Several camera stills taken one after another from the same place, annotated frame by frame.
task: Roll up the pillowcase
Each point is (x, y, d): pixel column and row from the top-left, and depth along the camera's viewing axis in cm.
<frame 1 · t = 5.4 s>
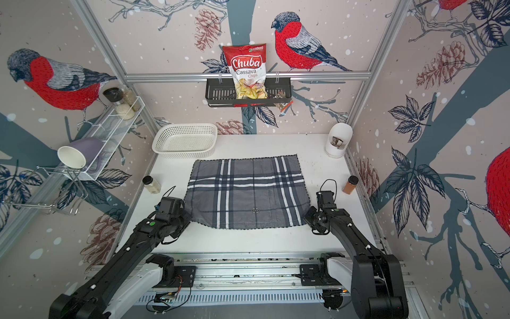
left hand: (194, 212, 84), fingers closed
right hand: (305, 216, 88), fingers closed
grey plaid pillowcase: (247, 193, 99), on the table
white plastic mesh basket: (186, 140, 124), on the table
white cylindrical container: (339, 137, 109), point 11 cm above the table
orange spice jar: (349, 187, 94), point 6 cm above the table
small white spice jar: (151, 185, 94), point 7 cm above the table

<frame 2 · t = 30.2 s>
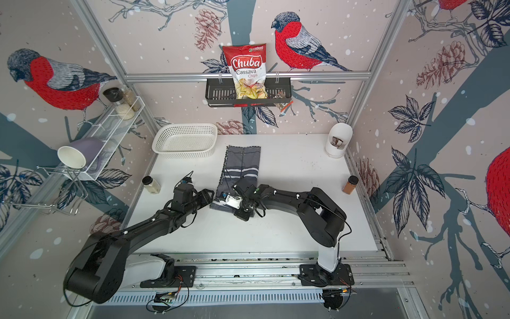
left hand: (213, 189, 90), fingers open
right hand: (236, 210, 88), fingers closed
grey plaid pillowcase: (240, 161, 111), on the table
the other named things where they were.

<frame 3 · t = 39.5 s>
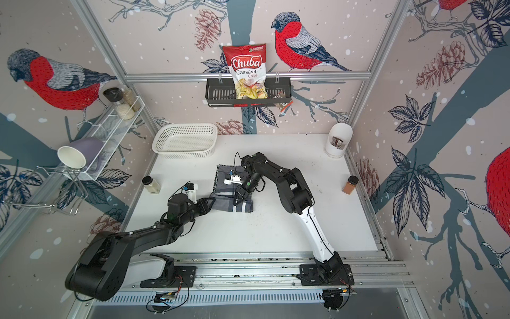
left hand: (215, 195, 89), fingers open
right hand: (236, 202, 90), fingers open
grey plaid pillowcase: (224, 194, 97), on the table
the other named things where they were.

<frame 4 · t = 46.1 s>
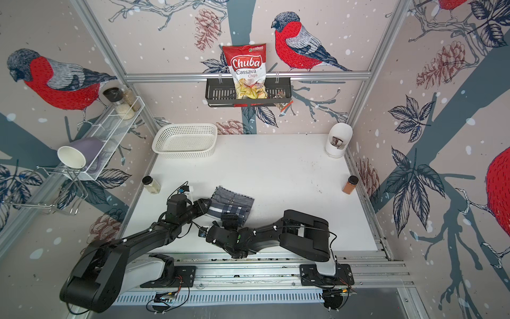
left hand: (211, 198, 89), fingers open
right hand: (225, 219, 85), fingers open
grey plaid pillowcase: (224, 201, 95), on the table
the other named things where they were.

